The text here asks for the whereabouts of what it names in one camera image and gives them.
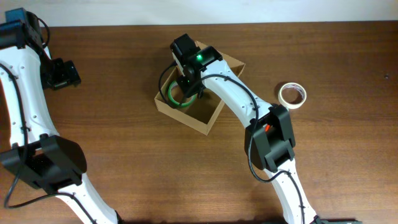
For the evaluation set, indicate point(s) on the white masking tape roll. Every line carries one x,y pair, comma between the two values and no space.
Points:
292,95

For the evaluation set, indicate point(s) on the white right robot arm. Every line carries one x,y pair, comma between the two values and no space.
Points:
269,136

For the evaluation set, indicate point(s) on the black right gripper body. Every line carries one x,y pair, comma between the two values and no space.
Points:
189,86

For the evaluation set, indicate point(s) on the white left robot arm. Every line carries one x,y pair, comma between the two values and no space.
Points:
38,155

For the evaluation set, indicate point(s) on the orange utility knife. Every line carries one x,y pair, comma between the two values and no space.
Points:
266,127

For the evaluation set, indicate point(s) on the brown cardboard box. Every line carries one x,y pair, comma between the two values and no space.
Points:
205,116

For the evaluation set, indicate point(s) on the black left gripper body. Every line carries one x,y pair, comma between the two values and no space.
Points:
56,74

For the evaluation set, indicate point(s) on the green tape roll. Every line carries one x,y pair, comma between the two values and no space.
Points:
171,98

